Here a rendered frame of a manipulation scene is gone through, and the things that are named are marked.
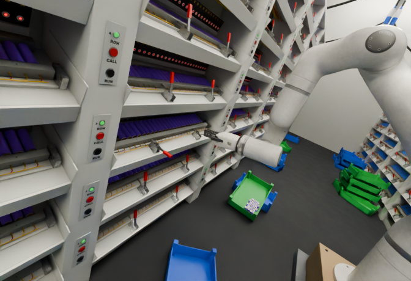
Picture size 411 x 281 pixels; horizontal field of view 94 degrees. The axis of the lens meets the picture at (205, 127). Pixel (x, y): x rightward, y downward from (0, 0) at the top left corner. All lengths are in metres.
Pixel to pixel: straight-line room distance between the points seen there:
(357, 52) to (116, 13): 0.56
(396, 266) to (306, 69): 0.56
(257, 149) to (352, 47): 0.41
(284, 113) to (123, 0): 0.55
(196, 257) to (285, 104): 0.79
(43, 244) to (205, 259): 0.66
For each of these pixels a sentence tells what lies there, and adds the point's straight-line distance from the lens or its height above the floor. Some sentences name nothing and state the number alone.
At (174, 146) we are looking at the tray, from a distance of 0.78.
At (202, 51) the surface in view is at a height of 0.86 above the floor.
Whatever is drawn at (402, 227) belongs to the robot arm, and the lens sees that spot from 0.72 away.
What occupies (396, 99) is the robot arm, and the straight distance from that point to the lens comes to 0.68.
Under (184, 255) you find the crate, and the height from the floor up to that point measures 0.00.
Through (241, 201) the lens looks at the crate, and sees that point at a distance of 1.45.
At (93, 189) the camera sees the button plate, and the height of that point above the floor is 0.44.
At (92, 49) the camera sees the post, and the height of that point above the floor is 0.79.
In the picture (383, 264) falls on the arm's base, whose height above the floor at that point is 0.52.
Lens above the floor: 0.84
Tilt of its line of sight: 19 degrees down
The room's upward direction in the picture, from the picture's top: 20 degrees clockwise
